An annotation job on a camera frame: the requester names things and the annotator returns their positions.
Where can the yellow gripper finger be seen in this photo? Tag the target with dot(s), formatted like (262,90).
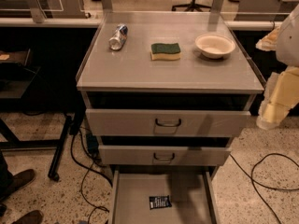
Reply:
(268,42)
(280,96)

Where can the dark rxbar blueberry wrapper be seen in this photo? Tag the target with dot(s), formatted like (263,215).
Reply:
(157,202)

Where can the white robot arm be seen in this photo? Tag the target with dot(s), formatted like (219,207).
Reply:
(287,50)

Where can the grey drawer cabinet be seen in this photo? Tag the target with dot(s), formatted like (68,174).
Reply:
(129,79)

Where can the bottom grey open drawer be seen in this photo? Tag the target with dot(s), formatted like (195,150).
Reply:
(190,192)

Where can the middle grey drawer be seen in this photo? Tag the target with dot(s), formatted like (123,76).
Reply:
(175,156)

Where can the top grey drawer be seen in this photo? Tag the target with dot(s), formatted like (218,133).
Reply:
(181,123)

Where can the white bowl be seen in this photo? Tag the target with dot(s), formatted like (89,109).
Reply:
(215,46)

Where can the green yellow sponge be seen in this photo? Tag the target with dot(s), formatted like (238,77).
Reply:
(165,52)

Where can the crushed silver blue can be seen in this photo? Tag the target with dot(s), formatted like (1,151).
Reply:
(119,37)

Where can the brown shoe lower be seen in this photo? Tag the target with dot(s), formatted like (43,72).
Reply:
(33,217)

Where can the black table frame left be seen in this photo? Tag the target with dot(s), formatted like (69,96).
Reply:
(17,75)

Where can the white rail barrier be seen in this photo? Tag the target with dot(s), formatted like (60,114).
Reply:
(90,23)

